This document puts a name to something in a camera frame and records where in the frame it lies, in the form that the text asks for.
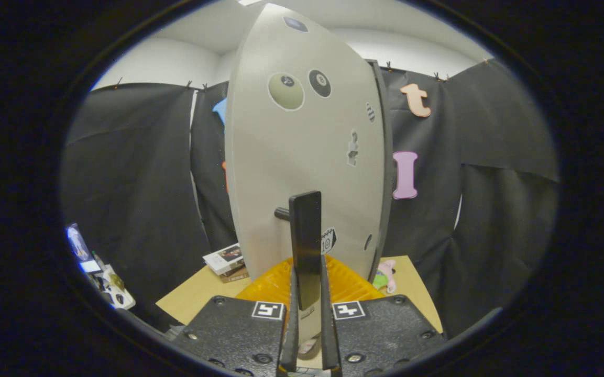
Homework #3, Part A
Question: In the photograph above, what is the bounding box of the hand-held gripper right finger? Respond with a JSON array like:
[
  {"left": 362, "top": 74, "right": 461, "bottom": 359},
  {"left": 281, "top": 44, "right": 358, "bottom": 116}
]
[{"left": 320, "top": 254, "right": 448, "bottom": 377}]

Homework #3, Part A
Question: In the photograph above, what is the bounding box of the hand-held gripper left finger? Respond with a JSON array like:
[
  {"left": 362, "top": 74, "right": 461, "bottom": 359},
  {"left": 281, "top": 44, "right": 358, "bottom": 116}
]
[{"left": 171, "top": 256, "right": 301, "bottom": 377}]

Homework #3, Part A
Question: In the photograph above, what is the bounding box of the grey shoe cabinet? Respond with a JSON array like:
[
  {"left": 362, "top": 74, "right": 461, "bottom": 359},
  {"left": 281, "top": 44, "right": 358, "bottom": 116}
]
[{"left": 367, "top": 59, "right": 394, "bottom": 283}]

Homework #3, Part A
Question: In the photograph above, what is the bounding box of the white shoe cabinet door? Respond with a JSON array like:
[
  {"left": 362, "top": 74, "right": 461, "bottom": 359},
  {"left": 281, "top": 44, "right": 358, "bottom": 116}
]
[{"left": 224, "top": 3, "right": 386, "bottom": 346}]

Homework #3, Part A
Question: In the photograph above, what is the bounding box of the pink and green plush toy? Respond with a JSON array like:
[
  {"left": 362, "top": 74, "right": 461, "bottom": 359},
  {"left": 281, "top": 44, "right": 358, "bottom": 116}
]
[{"left": 372, "top": 260, "right": 398, "bottom": 294}]

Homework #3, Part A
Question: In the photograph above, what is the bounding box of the brown book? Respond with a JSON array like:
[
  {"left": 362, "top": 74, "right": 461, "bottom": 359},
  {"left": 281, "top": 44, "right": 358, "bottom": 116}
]
[{"left": 221, "top": 267, "right": 250, "bottom": 283}]

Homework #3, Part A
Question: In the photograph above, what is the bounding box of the white cluttered board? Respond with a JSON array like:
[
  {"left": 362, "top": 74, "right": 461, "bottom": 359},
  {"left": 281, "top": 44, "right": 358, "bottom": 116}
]
[{"left": 66, "top": 223, "right": 136, "bottom": 311}]

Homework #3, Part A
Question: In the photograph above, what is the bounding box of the black backdrop cloth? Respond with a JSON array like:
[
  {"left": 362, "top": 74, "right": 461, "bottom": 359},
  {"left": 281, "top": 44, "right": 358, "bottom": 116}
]
[{"left": 61, "top": 58, "right": 560, "bottom": 341}]

